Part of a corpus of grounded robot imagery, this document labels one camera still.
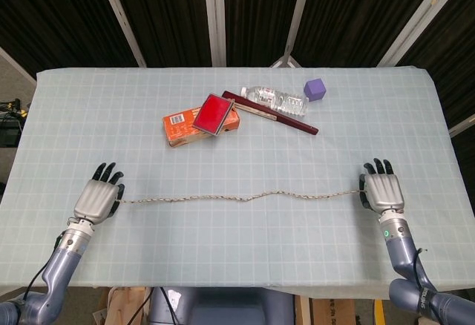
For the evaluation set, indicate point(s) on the purple foam cube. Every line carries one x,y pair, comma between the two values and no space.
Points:
314,89

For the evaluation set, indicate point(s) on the dark red folded fan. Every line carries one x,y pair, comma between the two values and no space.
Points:
297,122

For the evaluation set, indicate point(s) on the white frame post with foot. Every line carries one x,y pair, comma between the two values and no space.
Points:
295,24

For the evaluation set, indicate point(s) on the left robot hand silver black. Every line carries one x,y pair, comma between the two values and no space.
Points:
96,199

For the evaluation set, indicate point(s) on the clear plastic water bottle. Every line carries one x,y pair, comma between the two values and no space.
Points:
274,98

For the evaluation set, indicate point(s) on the light wooden board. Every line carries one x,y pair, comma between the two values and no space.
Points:
122,304

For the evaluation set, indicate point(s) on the brown cardboard box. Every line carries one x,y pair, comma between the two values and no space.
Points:
332,312

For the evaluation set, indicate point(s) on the black equipment with yellow clamps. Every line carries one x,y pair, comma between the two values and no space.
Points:
9,124

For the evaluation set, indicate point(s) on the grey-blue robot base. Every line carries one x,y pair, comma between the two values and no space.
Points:
222,308

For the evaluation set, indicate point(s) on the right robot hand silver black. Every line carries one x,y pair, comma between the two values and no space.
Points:
384,191

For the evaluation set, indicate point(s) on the orange cardboard snack box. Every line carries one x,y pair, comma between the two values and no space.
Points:
178,126

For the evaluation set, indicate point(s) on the red flat ink pad case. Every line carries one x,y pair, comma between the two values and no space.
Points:
213,114

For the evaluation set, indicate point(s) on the light blue grid tablecloth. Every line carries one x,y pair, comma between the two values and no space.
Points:
111,136

